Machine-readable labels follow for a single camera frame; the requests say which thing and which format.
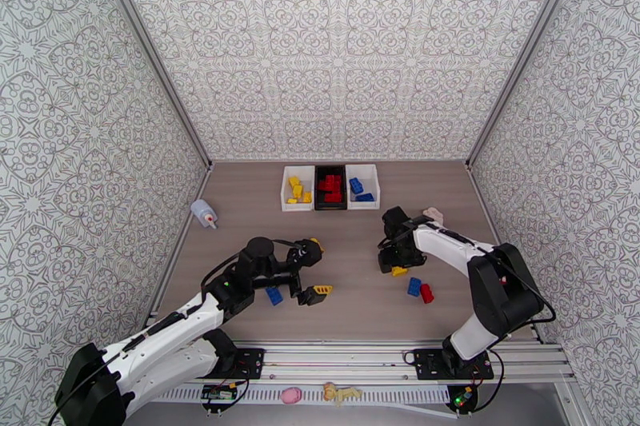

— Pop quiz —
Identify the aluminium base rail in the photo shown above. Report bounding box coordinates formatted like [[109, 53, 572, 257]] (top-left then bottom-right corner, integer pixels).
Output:
[[107, 338, 576, 386]]

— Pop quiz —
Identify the white plastic bin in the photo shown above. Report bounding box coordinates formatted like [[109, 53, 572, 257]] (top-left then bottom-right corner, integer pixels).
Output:
[[281, 165, 316, 213], [345, 163, 381, 211]]

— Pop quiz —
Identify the black plastic bin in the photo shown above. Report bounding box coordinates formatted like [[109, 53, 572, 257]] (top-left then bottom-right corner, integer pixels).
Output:
[[314, 165, 349, 211]]

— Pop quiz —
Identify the aluminium corner post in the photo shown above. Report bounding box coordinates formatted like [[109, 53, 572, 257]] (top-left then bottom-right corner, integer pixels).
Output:
[[85, 0, 214, 171], [465, 0, 586, 171]]

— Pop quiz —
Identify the beige toy figure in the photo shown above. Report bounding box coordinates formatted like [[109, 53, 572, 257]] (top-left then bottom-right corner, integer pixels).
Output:
[[322, 381, 363, 407]]

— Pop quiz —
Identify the light blue squeeze bottle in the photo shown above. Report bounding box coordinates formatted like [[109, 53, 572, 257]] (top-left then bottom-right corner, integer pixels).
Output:
[[190, 198, 219, 231]]

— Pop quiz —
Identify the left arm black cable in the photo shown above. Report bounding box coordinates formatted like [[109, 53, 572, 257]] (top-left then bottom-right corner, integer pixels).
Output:
[[47, 237, 303, 426]]

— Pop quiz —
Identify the small green circuit board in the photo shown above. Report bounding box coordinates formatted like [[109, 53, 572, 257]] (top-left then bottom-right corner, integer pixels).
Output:
[[446, 384, 478, 413], [199, 383, 240, 403]]

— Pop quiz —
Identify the white slotted cable tray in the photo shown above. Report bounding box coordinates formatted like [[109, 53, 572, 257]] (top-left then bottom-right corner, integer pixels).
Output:
[[145, 383, 451, 407]]

